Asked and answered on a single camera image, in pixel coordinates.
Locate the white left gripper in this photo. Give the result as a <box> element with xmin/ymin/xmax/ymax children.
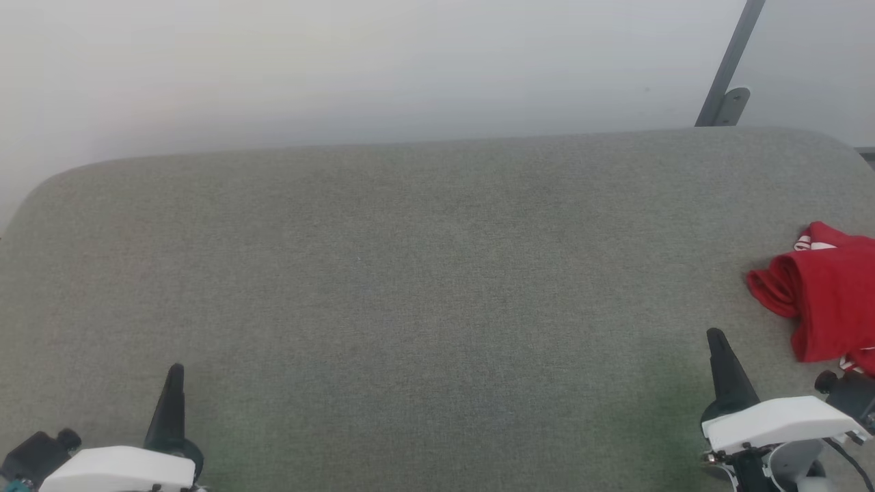
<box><xmin>38</xmin><ymin>364</ymin><xmax>204</xmax><ymax>492</ymax></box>

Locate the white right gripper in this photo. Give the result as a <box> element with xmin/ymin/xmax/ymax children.
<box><xmin>701</xmin><ymin>328</ymin><xmax>872</xmax><ymax>455</ymax></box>

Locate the red Bulls basketball jersey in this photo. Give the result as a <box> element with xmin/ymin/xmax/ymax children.
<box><xmin>746</xmin><ymin>221</ymin><xmax>875</xmax><ymax>377</ymax></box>

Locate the grey metal bracket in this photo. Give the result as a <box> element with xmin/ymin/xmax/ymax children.
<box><xmin>714</xmin><ymin>87</ymin><xmax>751</xmax><ymax>127</ymax></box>

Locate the grey metal post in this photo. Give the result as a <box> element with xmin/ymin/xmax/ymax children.
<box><xmin>695</xmin><ymin>0</ymin><xmax>766</xmax><ymax>127</ymax></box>

